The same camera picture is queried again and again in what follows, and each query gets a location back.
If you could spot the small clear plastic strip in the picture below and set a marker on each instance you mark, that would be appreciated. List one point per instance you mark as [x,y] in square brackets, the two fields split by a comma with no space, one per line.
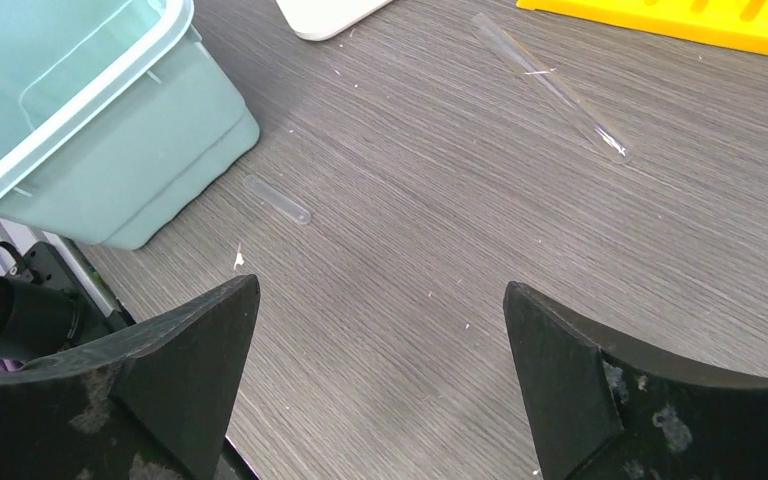
[281,202]

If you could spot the thin glass rod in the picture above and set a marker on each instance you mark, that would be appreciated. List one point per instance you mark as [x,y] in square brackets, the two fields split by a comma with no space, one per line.
[546,81]

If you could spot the yellow test tube rack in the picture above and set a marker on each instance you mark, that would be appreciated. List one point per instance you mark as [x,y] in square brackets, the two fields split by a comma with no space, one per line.
[735,24]

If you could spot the teal plastic bin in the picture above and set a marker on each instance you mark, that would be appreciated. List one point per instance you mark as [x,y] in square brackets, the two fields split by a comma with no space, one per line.
[113,117]

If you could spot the white plastic lid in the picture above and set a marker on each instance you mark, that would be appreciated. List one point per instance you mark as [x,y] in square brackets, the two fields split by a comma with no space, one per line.
[320,20]

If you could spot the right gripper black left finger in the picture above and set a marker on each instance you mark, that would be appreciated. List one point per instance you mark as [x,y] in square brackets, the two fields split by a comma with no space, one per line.
[151,401]

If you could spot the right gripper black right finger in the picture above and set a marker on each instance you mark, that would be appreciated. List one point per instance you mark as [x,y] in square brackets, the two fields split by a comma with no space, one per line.
[602,404]

